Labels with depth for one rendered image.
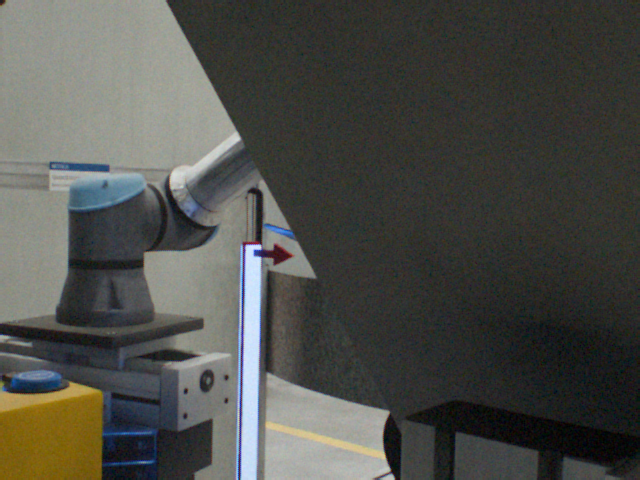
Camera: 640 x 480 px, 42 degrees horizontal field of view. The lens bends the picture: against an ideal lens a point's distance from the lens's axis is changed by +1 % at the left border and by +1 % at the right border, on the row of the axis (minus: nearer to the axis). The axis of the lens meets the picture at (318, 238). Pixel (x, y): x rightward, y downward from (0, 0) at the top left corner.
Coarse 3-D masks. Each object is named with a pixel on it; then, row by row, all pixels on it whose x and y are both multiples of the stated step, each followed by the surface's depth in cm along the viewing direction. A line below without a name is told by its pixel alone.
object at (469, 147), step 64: (0, 0) 44; (192, 0) 34; (256, 0) 32; (320, 0) 31; (384, 0) 29; (448, 0) 28; (512, 0) 27; (576, 0) 25; (256, 64) 35; (320, 64) 33; (384, 64) 31; (448, 64) 30; (512, 64) 28; (576, 64) 27; (256, 128) 38; (320, 128) 35; (384, 128) 33; (448, 128) 32; (512, 128) 30; (576, 128) 29; (320, 192) 39; (384, 192) 36; (448, 192) 34; (512, 192) 32; (576, 192) 31; (320, 256) 42; (384, 256) 39; (448, 256) 37; (512, 256) 35; (576, 256) 33; (384, 320) 43; (448, 320) 40; (512, 320) 38; (576, 320) 35; (384, 384) 48; (448, 384) 44; (512, 384) 41; (576, 384) 38
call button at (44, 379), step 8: (16, 376) 72; (24, 376) 72; (32, 376) 72; (40, 376) 72; (48, 376) 72; (56, 376) 72; (16, 384) 71; (24, 384) 71; (32, 384) 71; (40, 384) 71; (48, 384) 71; (56, 384) 72
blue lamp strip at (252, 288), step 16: (256, 272) 91; (256, 288) 91; (256, 304) 91; (256, 320) 91; (256, 336) 91; (256, 352) 91; (256, 368) 91; (256, 384) 92; (256, 400) 92; (256, 416) 92; (256, 432) 92; (256, 448) 92; (256, 464) 92
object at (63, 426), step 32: (0, 384) 73; (64, 384) 73; (0, 416) 65; (32, 416) 67; (64, 416) 69; (96, 416) 72; (0, 448) 65; (32, 448) 67; (64, 448) 69; (96, 448) 72
